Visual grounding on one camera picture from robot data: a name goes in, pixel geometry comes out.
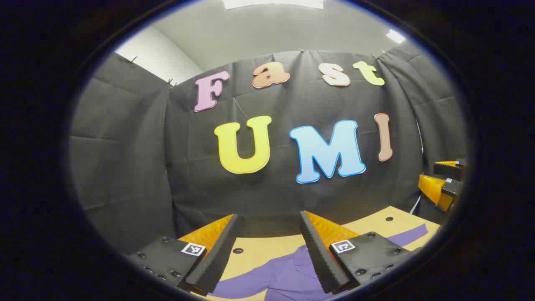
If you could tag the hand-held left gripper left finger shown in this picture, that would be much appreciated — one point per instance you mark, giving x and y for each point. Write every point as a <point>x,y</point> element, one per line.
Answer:
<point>219,255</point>

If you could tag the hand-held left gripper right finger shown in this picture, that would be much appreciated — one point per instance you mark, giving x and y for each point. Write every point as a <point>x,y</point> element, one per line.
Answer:
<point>319,259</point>

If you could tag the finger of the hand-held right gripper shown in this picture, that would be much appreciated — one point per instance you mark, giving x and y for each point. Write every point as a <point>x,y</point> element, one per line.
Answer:
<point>449,168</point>
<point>432,187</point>

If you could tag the purple knit cardigan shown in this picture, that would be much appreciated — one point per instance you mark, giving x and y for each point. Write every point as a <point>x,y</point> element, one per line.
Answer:
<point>276,276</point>

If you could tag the black backdrop cloth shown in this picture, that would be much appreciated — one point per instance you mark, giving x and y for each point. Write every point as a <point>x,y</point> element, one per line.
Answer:
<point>188,167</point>

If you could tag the small ceiling light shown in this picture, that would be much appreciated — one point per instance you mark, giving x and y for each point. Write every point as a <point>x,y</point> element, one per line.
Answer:
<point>395,36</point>

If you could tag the large ceiling light panel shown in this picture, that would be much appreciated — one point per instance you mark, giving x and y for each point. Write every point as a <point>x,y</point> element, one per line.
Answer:
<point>271,3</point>

